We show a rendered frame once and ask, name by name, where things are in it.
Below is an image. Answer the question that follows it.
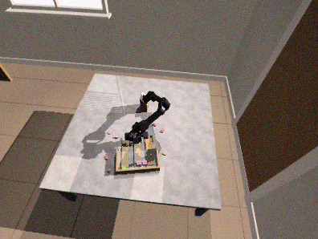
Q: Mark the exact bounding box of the orange polka-dotted flat strip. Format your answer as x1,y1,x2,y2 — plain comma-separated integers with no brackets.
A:
145,137,153,145

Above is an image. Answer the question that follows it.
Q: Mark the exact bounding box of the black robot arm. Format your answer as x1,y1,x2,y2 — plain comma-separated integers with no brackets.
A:
127,91,170,144

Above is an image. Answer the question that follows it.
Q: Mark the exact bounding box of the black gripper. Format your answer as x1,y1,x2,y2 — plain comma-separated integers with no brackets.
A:
124,132,149,140

